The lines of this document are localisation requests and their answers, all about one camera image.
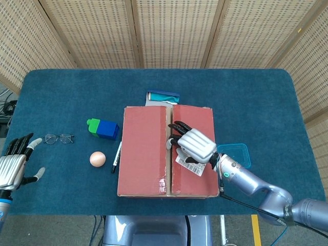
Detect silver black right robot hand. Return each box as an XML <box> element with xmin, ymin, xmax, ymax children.
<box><xmin>166</xmin><ymin>120</ymin><xmax>218</xmax><ymax>165</ymax></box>

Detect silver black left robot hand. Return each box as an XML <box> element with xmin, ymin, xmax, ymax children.
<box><xmin>0</xmin><ymin>132</ymin><xmax>46</xmax><ymax>191</ymax></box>

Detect large red cardboard box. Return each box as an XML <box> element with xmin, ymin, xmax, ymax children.
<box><xmin>117</xmin><ymin>104</ymin><xmax>220</xmax><ymax>199</ymax></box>

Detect blue plastic container lid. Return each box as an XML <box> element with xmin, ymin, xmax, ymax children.
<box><xmin>217</xmin><ymin>143</ymin><xmax>251</xmax><ymax>170</ymax></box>

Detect blue box with teal contents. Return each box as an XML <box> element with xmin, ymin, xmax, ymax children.
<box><xmin>145</xmin><ymin>89</ymin><xmax>180</xmax><ymax>106</ymax></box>

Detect black and white marker pen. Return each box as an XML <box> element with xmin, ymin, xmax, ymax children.
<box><xmin>111</xmin><ymin>141</ymin><xmax>122</xmax><ymax>173</ymax></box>

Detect beige wooden egg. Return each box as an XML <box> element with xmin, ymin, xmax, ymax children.
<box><xmin>89</xmin><ymin>151</ymin><xmax>106</xmax><ymax>168</ymax></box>

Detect white table leg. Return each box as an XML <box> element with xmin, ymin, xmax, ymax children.
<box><xmin>219</xmin><ymin>214</ymin><xmax>228</xmax><ymax>246</ymax></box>

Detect teal blue table cloth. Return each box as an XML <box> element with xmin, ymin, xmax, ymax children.
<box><xmin>0</xmin><ymin>68</ymin><xmax>325</xmax><ymax>216</ymax></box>

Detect green and blue toy block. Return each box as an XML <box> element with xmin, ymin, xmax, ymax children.
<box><xmin>86</xmin><ymin>118</ymin><xmax>120</xmax><ymax>141</ymax></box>

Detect grey robot torso base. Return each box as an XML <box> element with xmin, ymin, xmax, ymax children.
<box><xmin>102</xmin><ymin>215</ymin><xmax>213</xmax><ymax>246</ymax></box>

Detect woven rattan folding screen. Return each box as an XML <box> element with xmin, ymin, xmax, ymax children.
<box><xmin>0</xmin><ymin>0</ymin><xmax>328</xmax><ymax>185</ymax></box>

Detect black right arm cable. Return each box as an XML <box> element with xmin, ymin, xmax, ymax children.
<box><xmin>217</xmin><ymin>176</ymin><xmax>328</xmax><ymax>239</ymax></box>

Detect thin metal frame eyeglasses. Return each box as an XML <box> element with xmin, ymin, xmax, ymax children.
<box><xmin>43</xmin><ymin>133</ymin><xmax>75</xmax><ymax>145</ymax></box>

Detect black floor cable bundle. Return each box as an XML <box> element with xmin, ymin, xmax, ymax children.
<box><xmin>0</xmin><ymin>87</ymin><xmax>17</xmax><ymax>136</ymax></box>

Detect blue floor cable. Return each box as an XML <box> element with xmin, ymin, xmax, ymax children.
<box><xmin>92</xmin><ymin>215</ymin><xmax>106</xmax><ymax>246</ymax></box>

